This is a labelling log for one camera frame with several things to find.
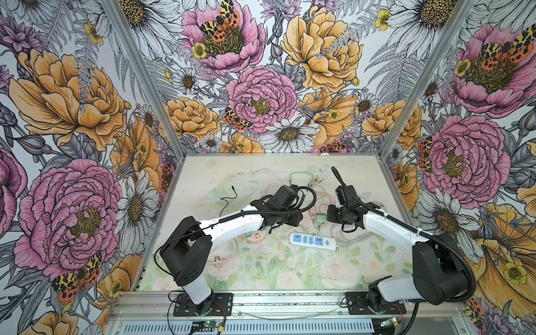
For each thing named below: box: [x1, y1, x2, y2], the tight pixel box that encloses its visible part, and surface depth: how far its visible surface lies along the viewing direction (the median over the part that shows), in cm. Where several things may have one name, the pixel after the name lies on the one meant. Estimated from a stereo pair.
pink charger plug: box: [308, 207, 317, 222], surface depth 98 cm
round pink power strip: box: [244, 229, 268, 244], surface depth 89 cm
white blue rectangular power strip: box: [288, 232, 338, 251], surface depth 89 cm
